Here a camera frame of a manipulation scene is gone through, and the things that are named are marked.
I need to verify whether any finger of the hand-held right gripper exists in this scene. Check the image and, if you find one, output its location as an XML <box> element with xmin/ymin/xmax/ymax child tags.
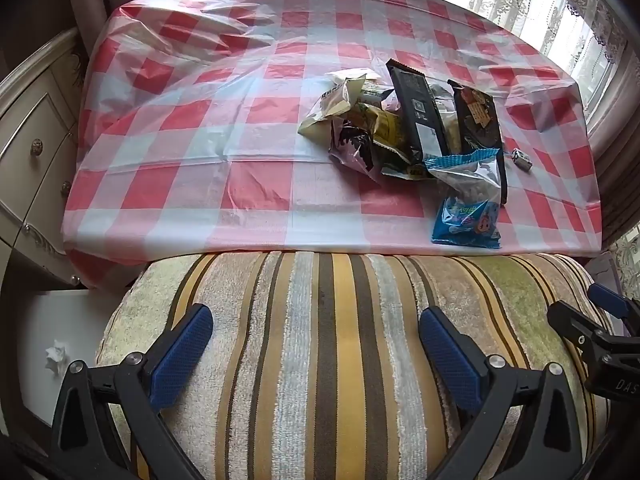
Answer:
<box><xmin>546</xmin><ymin>300</ymin><xmax>640</xmax><ymax>402</ymax></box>
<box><xmin>588</xmin><ymin>282</ymin><xmax>640</xmax><ymax>333</ymax></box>

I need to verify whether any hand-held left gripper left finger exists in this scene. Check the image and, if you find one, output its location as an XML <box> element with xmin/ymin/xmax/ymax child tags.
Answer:
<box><xmin>50</xmin><ymin>304</ymin><xmax>216</xmax><ymax>480</ymax></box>

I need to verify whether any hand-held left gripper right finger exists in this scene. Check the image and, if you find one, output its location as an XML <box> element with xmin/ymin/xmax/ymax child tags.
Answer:
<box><xmin>418</xmin><ymin>306</ymin><xmax>587</xmax><ymax>480</ymax></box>

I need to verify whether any blue cartoon snack packet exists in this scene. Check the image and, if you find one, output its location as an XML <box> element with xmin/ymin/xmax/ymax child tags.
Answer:
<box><xmin>424</xmin><ymin>150</ymin><xmax>504</xmax><ymax>251</ymax></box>

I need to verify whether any pink and black snack packet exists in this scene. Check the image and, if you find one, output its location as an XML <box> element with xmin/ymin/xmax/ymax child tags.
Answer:
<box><xmin>327</xmin><ymin>115</ymin><xmax>384</xmax><ymax>184</ymax></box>

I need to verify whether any white panel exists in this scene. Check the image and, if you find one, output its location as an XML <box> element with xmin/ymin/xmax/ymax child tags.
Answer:
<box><xmin>22</xmin><ymin>289</ymin><xmax>118</xmax><ymax>427</ymax></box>

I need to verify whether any crumpled white tissue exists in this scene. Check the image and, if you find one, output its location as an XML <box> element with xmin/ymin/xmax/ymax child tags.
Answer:
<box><xmin>44</xmin><ymin>340</ymin><xmax>69</xmax><ymax>375</ymax></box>

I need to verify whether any striped plush cushion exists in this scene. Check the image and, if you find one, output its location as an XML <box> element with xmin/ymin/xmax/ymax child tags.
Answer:
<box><xmin>95</xmin><ymin>250</ymin><xmax>617</xmax><ymax>480</ymax></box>

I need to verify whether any brown side curtain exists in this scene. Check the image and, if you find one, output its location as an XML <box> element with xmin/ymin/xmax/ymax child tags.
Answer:
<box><xmin>584</xmin><ymin>42</ymin><xmax>640</xmax><ymax>243</ymax></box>

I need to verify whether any red white checkered tablecloth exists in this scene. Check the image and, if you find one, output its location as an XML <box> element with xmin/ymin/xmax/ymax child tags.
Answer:
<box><xmin>61</xmin><ymin>0</ymin><xmax>603</xmax><ymax>273</ymax></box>

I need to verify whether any cream carved dresser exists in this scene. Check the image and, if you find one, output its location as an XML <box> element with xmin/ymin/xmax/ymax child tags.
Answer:
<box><xmin>0</xmin><ymin>27</ymin><xmax>97</xmax><ymax>287</ymax></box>

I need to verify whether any black packet with orange label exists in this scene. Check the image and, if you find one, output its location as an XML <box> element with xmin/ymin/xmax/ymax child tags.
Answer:
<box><xmin>446</xmin><ymin>79</ymin><xmax>509</xmax><ymax>206</ymax></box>

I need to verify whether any green pea snack packet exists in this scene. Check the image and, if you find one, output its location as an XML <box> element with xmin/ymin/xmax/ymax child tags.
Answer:
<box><xmin>357</xmin><ymin>102</ymin><xmax>427</xmax><ymax>181</ymax></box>

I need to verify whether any long black snack packet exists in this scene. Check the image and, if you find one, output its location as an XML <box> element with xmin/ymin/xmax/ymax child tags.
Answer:
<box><xmin>386</xmin><ymin>58</ymin><xmax>451</xmax><ymax>162</ymax></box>

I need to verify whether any white lace curtain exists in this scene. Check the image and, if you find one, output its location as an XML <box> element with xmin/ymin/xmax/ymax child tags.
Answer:
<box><xmin>467</xmin><ymin>0</ymin><xmax>632</xmax><ymax>63</ymax></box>

